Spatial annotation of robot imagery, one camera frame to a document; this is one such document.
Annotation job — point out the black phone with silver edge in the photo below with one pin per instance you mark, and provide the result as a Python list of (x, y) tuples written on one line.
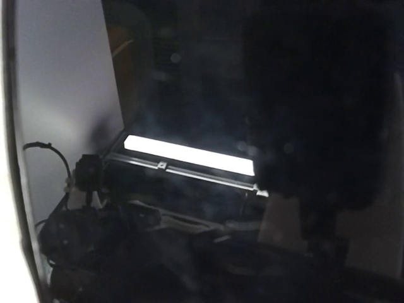
[(207, 151)]

